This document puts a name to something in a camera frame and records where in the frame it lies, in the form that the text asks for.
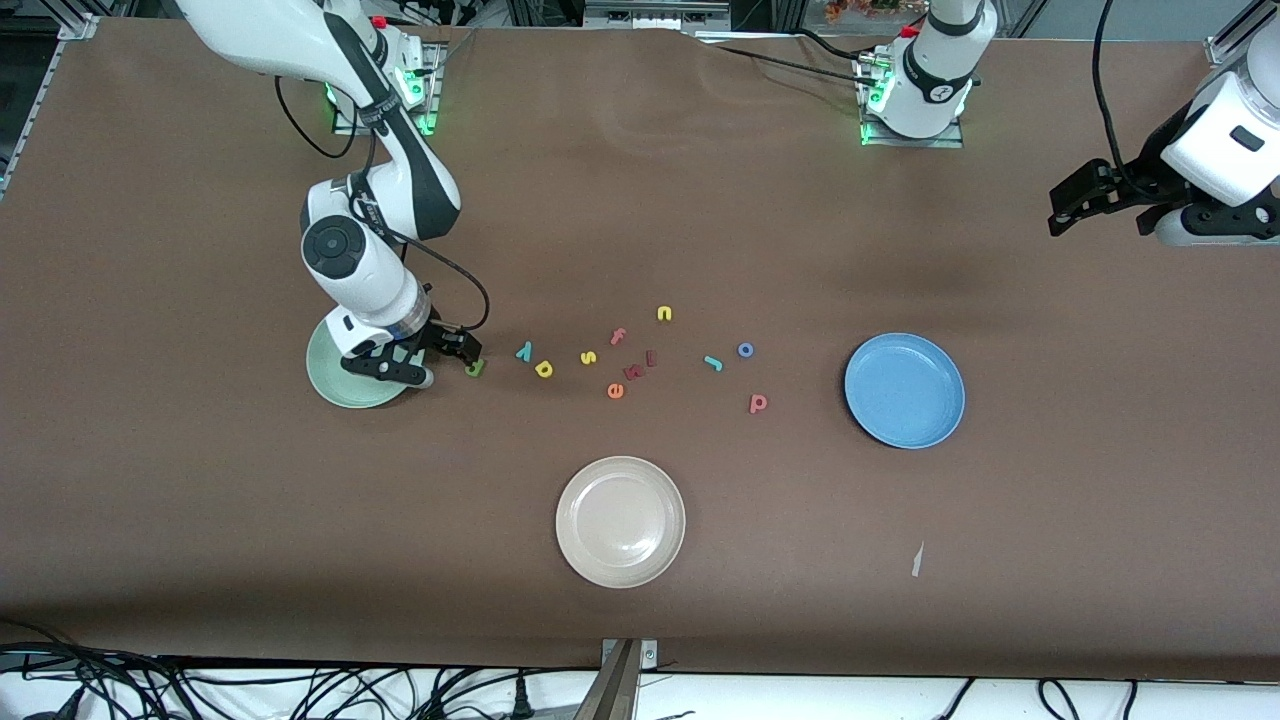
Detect brown table cover sheet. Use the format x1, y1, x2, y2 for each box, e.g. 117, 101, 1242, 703
0, 15, 1280, 686

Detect beige plate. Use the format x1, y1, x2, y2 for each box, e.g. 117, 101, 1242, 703
555, 456, 687, 589

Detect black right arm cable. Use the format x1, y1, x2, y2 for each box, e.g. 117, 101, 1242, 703
272, 75, 493, 336

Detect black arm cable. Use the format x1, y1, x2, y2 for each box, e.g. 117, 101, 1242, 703
1090, 0, 1146, 196
272, 75, 493, 336

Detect grey power strip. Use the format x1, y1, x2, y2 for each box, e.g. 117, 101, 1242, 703
585, 0, 731, 31

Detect blue plate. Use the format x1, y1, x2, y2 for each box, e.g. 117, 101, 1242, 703
844, 332, 967, 450

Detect aluminium frame rail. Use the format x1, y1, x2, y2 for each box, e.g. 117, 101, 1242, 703
1205, 5, 1256, 63
0, 12, 99, 201

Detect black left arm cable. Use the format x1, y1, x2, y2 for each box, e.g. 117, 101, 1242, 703
1090, 0, 1146, 196

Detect aluminium post bracket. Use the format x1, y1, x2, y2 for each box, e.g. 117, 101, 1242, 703
600, 638, 659, 673

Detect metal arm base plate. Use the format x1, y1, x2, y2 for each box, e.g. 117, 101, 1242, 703
858, 55, 967, 149
330, 45, 443, 137

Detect light green plate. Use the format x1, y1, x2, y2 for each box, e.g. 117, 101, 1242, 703
306, 310, 421, 410

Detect black base cable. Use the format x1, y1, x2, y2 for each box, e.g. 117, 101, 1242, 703
700, 42, 873, 89
790, 28, 869, 63

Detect aluminium camera post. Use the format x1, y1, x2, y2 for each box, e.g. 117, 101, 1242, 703
575, 640, 641, 720

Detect orange artificial flowers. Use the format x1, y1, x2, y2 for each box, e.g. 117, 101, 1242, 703
825, 0, 926, 23

